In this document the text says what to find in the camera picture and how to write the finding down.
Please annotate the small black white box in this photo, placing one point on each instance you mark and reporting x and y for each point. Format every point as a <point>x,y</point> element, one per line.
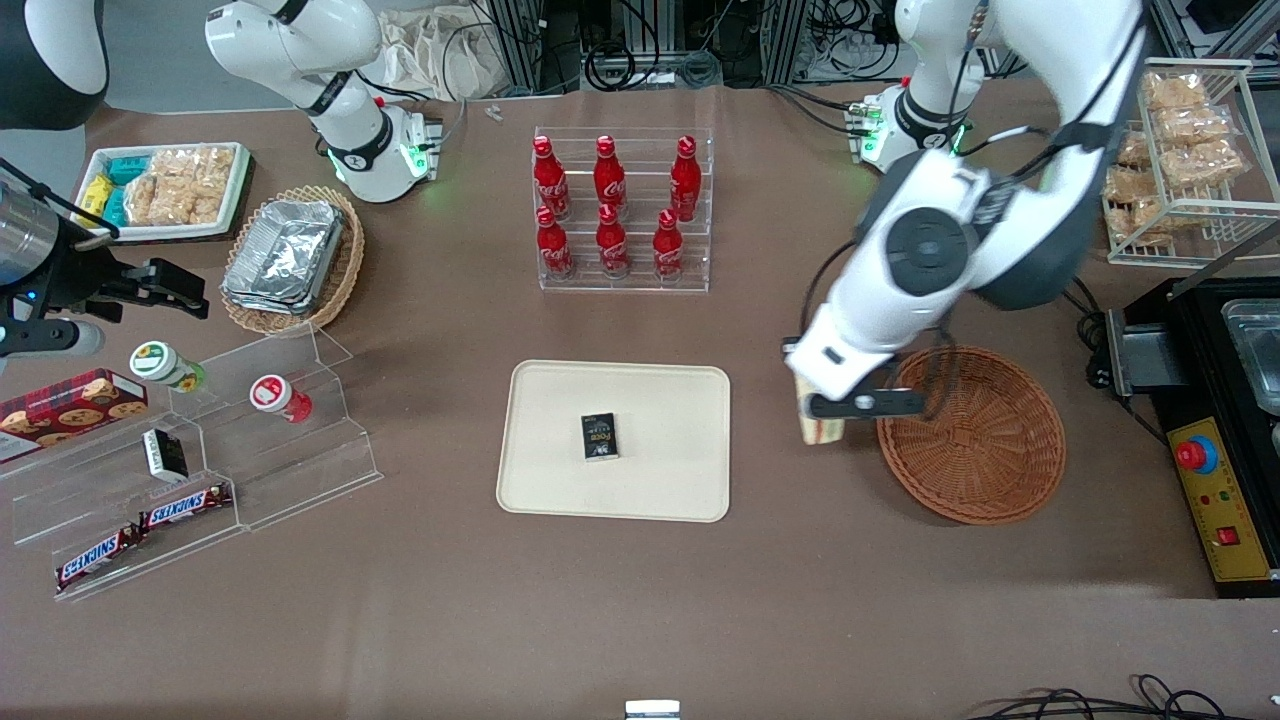
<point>165,455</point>

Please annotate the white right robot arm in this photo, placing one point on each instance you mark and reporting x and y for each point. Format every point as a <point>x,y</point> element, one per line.
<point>290,40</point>

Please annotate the round brown wicker basket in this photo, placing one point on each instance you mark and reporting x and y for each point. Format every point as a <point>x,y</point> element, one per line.
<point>980,460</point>

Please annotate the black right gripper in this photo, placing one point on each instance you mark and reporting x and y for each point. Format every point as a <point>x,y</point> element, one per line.
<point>82,277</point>

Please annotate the rice cracker packet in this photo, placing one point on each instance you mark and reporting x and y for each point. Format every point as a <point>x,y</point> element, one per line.
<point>200,165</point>
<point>165,205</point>

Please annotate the oval light wicker basket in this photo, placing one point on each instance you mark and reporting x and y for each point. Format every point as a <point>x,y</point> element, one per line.
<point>345,270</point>

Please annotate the beige cloth bag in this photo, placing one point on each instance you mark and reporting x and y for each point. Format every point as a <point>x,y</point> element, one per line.
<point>440,55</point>

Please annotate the yellow snack packet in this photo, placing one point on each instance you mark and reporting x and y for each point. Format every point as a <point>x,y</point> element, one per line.
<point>96,195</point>

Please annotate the black countertop appliance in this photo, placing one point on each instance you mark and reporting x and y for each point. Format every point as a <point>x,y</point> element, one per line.
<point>1200,340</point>

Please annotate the stacked aluminium foil containers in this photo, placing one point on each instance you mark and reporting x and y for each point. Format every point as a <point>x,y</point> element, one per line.
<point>285,255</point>

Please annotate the green lid cup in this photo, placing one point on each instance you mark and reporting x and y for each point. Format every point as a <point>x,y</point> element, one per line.
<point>160,363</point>

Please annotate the clear acrylic bottle rack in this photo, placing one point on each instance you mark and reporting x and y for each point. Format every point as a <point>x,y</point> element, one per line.
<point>640,285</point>

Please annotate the white rectangular snack tray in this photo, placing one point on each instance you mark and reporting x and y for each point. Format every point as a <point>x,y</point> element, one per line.
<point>238,190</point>

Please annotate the red cola bottle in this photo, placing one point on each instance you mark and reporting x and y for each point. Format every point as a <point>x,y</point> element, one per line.
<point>685,185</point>
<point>609,180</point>
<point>612,248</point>
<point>550,185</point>
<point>553,250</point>
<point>668,250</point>

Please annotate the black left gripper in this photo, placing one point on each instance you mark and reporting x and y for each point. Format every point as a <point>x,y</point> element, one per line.
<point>887,371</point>

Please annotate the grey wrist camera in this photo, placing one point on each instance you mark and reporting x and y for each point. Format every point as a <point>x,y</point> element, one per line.
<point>50,338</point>
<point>870,404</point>

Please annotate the teal snack packet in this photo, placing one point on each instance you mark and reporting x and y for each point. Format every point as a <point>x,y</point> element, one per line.
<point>127,169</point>
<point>114,207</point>

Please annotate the red cookie box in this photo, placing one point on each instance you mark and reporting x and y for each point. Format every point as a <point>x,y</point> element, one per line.
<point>70,410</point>

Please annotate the triangular sandwich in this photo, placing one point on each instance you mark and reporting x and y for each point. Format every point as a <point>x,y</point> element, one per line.
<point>825,428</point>

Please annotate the snickers chocolate bar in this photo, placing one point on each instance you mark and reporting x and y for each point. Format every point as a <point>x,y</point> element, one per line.
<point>95,558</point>
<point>185,507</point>

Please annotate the red lid cup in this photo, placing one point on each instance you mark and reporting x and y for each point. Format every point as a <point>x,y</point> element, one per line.
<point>275,395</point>

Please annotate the clear acrylic step shelf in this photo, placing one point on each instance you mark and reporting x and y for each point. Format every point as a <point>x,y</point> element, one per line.
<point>300,470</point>

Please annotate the bagged pastry snack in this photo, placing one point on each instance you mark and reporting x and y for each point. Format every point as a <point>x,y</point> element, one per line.
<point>1172,92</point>
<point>1135,150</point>
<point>1135,205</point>
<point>1200,160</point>

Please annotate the small silver white device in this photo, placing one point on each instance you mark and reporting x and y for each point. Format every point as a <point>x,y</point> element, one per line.
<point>652,710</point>

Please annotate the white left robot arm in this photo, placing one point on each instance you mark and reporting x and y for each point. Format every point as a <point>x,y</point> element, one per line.
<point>920,250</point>

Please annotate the cream plastic tray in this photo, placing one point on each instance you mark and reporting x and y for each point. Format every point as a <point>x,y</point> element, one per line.
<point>660,470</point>

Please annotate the steel pan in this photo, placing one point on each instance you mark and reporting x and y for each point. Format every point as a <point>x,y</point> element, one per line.
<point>1258,350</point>

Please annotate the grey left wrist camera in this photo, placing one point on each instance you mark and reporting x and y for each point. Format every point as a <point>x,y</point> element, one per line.
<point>870,404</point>

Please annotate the small black card box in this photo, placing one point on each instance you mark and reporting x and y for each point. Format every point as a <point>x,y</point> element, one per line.
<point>600,437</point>

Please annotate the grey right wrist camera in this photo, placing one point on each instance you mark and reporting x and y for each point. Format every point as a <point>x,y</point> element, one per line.
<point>50,338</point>

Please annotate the yellow emergency stop box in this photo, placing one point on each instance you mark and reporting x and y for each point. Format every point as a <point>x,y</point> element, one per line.
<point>1225,500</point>

